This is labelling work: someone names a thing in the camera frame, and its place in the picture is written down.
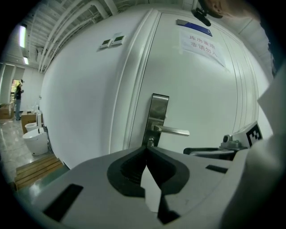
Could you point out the white door frame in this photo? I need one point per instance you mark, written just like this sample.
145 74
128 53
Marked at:
138 67

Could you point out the white toilet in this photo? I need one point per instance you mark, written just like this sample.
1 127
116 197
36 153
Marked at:
30 126
35 141

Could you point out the white ceiling pipes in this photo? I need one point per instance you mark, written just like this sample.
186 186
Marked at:
67 22

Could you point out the silver door lock plate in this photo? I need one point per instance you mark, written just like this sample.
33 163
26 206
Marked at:
157 109

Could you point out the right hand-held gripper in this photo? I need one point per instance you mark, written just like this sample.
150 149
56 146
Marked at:
241 139

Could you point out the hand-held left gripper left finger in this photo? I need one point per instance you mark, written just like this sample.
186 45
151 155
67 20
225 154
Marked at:
89 179

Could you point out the person's head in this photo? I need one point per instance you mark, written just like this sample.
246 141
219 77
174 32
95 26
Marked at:
215 7

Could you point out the small silver key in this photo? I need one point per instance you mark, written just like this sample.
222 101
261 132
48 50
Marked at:
150 141

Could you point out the white wall thermostat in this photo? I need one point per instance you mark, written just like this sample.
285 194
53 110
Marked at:
105 44
118 40

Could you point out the white door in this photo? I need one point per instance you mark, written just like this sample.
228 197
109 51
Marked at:
196 89

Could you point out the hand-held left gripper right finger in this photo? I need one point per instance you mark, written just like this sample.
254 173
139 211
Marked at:
196 185

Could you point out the white paper sign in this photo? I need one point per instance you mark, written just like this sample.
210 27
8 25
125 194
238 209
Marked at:
201 47

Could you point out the long ceiling light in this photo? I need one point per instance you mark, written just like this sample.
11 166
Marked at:
23 35
26 60

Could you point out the brown cardboard box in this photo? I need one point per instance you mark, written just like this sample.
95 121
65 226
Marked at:
28 118
6 111

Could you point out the person's white shirt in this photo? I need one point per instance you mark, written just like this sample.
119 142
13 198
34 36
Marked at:
263 179

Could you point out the wooden pallet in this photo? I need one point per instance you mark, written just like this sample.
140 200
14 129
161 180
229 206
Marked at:
38 170

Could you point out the black head camera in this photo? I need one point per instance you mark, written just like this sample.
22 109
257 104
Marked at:
201 15

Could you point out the blue door plate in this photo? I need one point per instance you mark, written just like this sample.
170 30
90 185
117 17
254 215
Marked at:
196 26

